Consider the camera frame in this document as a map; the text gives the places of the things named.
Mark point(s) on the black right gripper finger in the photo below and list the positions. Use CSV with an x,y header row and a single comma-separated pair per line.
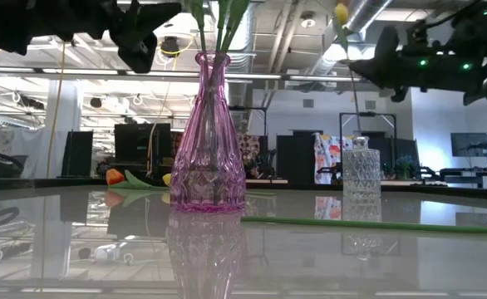
x,y
387,43
372,72

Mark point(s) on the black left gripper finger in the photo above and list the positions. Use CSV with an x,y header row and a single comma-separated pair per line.
x,y
137,52
156,14

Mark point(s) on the orange tulip with green stem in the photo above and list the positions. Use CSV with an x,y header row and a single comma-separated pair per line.
x,y
372,225
114,176

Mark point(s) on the pink glass vase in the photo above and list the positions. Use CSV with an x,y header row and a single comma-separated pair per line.
x,y
208,166

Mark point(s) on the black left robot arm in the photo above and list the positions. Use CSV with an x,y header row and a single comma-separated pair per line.
x,y
27,21

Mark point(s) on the clear glass vase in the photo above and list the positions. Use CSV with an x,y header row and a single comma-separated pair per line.
x,y
362,170

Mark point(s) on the dark computer monitor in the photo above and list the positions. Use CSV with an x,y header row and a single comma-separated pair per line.
x,y
472,143

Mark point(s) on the round ceiling light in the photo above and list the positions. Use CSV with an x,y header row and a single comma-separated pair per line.
x,y
308,20

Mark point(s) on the floral patterned cloth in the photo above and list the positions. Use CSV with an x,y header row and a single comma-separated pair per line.
x,y
328,158

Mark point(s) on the wide black panel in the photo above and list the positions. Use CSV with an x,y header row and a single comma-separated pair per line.
x,y
141,149

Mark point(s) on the blue potted plant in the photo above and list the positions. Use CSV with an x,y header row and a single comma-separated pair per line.
x,y
404,166

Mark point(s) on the dark desk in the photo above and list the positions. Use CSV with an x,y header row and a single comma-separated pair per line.
x,y
468,172

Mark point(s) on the black partition panel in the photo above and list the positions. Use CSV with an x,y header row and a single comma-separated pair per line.
x,y
297,155

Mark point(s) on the narrow black panel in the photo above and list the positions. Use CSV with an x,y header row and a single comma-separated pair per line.
x,y
77,153

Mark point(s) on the dark patterned quilt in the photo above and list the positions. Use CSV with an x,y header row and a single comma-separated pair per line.
x,y
249,151

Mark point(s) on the white curtain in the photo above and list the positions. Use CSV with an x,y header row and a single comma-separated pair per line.
x,y
19,153

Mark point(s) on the black ceiling camera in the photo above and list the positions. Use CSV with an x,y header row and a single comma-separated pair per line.
x,y
170,43

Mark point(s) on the silver ceiling duct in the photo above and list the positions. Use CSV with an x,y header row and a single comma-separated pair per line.
x,y
364,12

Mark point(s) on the black metal rack frame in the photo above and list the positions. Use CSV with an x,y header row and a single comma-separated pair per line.
x,y
368,114

